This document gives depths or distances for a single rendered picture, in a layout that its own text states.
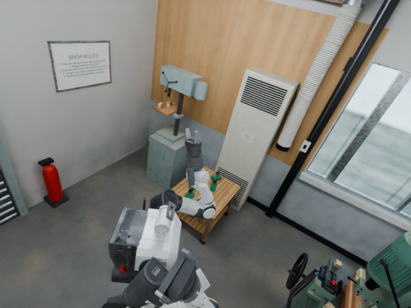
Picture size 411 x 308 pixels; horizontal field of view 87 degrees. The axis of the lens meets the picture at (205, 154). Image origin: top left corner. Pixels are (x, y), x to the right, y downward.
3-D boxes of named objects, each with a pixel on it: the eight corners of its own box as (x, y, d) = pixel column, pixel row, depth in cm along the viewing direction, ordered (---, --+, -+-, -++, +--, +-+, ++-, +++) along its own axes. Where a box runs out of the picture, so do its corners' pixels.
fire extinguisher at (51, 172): (59, 192, 269) (50, 153, 236) (69, 199, 263) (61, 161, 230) (43, 200, 256) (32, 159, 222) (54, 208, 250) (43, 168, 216)
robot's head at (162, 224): (153, 236, 95) (155, 223, 90) (157, 217, 104) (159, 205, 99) (168, 238, 96) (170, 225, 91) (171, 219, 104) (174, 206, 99)
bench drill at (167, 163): (164, 160, 363) (177, 62, 275) (194, 178, 342) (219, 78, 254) (143, 173, 327) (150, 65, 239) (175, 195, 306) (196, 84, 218)
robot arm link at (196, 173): (209, 160, 118) (211, 179, 121) (194, 157, 124) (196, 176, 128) (196, 168, 109) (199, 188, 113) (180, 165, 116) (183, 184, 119)
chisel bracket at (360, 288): (352, 282, 143) (360, 276, 138) (375, 297, 138) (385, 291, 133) (351, 292, 137) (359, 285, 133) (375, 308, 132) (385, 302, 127)
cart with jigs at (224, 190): (195, 192, 318) (204, 157, 282) (229, 214, 298) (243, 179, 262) (165, 220, 268) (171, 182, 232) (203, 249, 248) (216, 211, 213)
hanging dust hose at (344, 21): (276, 141, 265) (340, 4, 186) (289, 148, 259) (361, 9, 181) (272, 146, 252) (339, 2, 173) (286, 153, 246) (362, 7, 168)
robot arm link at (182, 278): (149, 290, 56) (161, 296, 65) (179, 314, 52) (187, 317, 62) (177, 245, 63) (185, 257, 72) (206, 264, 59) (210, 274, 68)
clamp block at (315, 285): (312, 271, 156) (318, 265, 151) (331, 285, 151) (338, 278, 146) (307, 288, 145) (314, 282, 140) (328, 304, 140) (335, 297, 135)
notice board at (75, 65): (110, 82, 262) (109, 40, 236) (111, 82, 261) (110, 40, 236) (55, 92, 213) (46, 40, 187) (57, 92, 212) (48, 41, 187)
